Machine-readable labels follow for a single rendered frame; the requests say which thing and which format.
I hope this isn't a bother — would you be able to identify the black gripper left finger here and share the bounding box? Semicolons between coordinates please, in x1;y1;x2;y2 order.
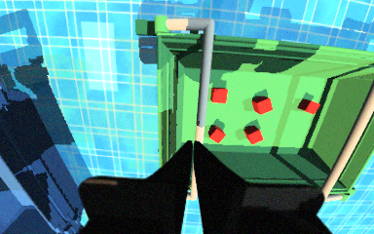
78;140;193;234

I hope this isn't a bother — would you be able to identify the small red block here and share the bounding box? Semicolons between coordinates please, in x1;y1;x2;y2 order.
208;125;226;143
243;126;263;145
210;87;228;103
252;96;273;115
297;99;320;114

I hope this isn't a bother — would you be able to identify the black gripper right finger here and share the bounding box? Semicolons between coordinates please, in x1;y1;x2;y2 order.
194;140;325;234

